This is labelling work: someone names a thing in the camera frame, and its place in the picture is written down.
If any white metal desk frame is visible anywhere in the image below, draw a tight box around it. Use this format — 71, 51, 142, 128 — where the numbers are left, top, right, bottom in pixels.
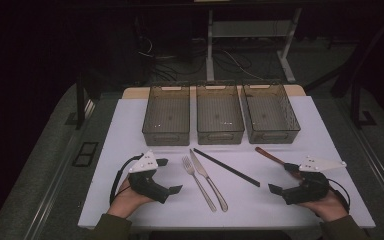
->
205, 8, 303, 84

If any steel fork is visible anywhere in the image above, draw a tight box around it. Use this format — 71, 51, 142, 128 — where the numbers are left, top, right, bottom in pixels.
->
181, 155, 218, 213

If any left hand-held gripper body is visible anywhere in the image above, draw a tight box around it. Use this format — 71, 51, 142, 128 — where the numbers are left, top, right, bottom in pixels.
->
127, 149, 172, 205

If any steel table knife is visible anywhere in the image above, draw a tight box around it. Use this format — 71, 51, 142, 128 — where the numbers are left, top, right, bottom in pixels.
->
189, 148, 230, 213

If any white floor cable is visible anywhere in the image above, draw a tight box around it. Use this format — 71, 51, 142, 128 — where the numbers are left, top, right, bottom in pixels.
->
222, 49, 265, 81

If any brown wooden spoon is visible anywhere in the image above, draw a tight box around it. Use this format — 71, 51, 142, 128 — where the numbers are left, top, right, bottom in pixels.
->
254, 146, 302, 180

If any person's left hand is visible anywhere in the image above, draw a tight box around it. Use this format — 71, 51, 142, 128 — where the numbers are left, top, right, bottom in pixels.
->
107, 178, 156, 219

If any black floor cable tangle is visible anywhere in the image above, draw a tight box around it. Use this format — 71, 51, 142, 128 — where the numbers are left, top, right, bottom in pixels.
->
136, 36, 254, 83

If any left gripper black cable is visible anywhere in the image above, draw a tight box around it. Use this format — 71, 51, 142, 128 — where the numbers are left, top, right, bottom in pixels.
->
109, 153, 145, 206

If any smoky clear plastic bin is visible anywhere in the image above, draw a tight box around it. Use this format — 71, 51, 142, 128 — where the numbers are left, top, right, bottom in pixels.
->
141, 83, 191, 147
241, 82, 302, 145
195, 83, 246, 146

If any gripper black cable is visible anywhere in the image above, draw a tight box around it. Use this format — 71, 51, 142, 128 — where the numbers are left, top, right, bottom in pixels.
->
109, 153, 145, 206
326, 178, 352, 214

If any person's right hand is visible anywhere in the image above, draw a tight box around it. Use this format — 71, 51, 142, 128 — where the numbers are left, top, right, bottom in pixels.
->
296, 190, 349, 223

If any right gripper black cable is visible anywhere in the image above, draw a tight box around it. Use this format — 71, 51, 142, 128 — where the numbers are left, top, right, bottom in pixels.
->
326, 178, 352, 214

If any black metal stand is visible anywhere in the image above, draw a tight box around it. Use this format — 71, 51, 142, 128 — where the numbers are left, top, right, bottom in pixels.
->
350, 78, 378, 130

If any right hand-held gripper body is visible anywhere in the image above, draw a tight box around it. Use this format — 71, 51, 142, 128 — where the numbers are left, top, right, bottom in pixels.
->
281, 155, 348, 206

